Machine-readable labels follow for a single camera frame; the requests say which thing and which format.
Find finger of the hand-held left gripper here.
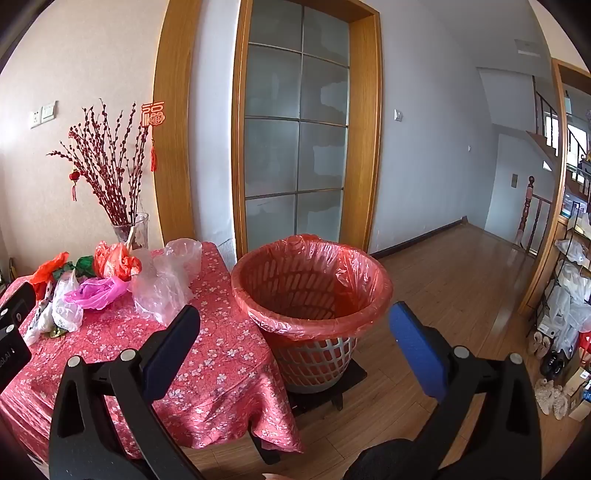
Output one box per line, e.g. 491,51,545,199
0,281,37,349

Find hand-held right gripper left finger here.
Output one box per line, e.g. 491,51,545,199
48,305,206,480

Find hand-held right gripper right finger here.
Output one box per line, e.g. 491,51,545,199
389,301,542,480

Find olive printed plastic bag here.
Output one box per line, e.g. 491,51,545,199
23,295,65,347

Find red plastic bag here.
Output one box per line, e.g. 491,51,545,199
30,251,70,296

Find white plastic bag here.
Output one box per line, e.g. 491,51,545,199
52,270,85,333

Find clear plastic bag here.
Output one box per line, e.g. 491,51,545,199
129,237,204,326

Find green plastic bag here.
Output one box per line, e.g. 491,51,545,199
53,256,95,280

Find pink plastic bag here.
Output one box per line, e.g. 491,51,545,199
65,276,130,310

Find white lattice plastic basket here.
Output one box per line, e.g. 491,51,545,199
231,235,394,394

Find orange plastic bag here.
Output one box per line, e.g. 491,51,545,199
95,241,141,282

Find red plastic bin liner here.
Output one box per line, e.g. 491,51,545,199
231,234,394,344

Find red floral tablecloth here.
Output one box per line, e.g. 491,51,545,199
0,240,303,462

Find black basket stand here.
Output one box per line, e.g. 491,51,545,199
286,355,368,411

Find person's dark clothing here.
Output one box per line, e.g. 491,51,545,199
346,438,467,480

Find clear glass vase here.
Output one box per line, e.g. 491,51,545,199
112,212,150,252

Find black table leg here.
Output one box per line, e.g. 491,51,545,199
249,427,282,464

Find red berry branches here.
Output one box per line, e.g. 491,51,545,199
46,97,153,227

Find black metal shelf rack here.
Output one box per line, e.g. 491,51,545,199
526,217,591,352

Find brown cardboard box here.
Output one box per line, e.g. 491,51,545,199
566,364,591,400

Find pile of white sacks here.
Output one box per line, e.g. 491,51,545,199
551,237,591,333

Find wooden stair baluster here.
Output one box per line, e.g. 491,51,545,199
515,175,552,254

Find frosted glass door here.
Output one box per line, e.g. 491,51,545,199
244,0,351,254

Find red tasselled hanging ornament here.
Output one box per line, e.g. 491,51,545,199
141,102,167,172

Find wooden staircase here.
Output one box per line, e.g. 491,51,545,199
526,76,591,185

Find white ceiling panel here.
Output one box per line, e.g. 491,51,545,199
512,39,542,58

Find wooden room opening frame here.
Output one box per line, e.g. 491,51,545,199
517,58,591,317

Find wooden vertical wall trim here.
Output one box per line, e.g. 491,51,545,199
152,0,204,243

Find wooden door frame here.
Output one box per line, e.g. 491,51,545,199
231,0,384,261

